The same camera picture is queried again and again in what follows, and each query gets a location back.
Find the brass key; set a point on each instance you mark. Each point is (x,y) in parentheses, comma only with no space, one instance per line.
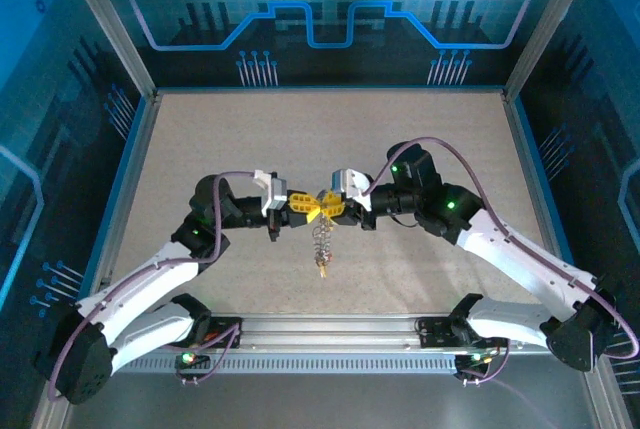
(322,271)

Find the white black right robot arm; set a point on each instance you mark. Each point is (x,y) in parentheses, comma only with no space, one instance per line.
(520,259)

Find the control board with lights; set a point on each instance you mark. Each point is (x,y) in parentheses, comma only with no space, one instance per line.
(192,359)
(472,361)

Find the steel front plate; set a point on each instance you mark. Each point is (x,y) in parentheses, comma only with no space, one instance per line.
(325,399)

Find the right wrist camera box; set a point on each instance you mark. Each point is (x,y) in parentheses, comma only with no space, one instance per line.
(350,184)

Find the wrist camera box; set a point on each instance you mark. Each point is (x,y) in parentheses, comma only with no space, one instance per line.
(350,184)
(272,189)

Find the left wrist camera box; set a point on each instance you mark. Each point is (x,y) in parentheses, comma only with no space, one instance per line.
(272,189)

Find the aluminium side rail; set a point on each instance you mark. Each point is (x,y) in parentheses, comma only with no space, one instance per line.
(531,174)
(144,124)

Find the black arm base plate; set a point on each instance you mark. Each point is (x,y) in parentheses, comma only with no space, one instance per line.
(225,324)
(432,334)

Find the aluminium frame post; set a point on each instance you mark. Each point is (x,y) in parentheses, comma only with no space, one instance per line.
(547,24)
(111,24)

